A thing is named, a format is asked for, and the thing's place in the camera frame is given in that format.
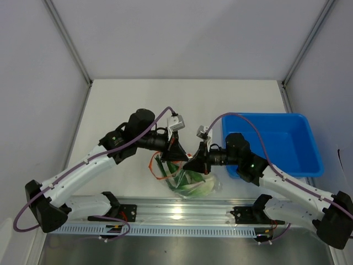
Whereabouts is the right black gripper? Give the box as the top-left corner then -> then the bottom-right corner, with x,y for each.
183,140 -> 240,175

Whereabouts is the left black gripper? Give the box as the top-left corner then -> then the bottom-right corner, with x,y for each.
136,126 -> 188,163

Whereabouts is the clear zip bag orange zipper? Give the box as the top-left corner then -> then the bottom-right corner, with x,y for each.
148,152 -> 222,199

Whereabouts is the green lettuce head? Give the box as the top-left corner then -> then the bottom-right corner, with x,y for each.
172,177 -> 220,199

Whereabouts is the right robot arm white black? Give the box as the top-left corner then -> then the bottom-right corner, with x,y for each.
183,133 -> 352,250

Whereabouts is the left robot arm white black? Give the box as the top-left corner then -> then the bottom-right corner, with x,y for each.
25,109 -> 188,233

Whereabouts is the blue plastic bin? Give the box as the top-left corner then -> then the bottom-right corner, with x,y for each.
221,113 -> 324,178

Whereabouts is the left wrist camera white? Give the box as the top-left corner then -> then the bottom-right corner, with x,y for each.
167,114 -> 185,140

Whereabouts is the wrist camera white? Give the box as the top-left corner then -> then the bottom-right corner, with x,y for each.
196,125 -> 212,150
167,114 -> 185,140

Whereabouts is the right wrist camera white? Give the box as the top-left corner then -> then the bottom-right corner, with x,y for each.
196,125 -> 212,150

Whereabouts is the aluminium mounting rail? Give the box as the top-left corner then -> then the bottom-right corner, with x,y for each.
55,195 -> 339,229

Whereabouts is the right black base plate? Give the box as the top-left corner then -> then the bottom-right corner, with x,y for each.
230,206 -> 285,225

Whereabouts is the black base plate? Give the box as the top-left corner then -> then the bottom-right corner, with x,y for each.
230,206 -> 285,225
117,204 -> 137,222

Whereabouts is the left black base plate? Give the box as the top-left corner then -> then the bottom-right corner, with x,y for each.
117,204 -> 137,222

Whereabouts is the white slotted cable duct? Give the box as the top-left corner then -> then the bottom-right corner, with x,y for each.
52,224 -> 256,238

